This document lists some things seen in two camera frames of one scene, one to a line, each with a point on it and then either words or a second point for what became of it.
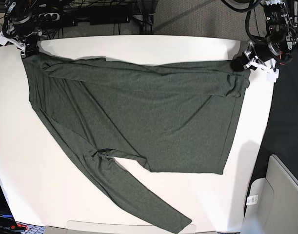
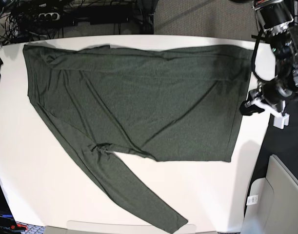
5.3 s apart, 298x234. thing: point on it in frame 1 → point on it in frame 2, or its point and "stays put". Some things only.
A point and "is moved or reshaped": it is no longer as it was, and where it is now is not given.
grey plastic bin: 280,208 stays put
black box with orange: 3,220 stays put
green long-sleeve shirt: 178,118 is moved or reshaped
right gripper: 260,53 → 270,91
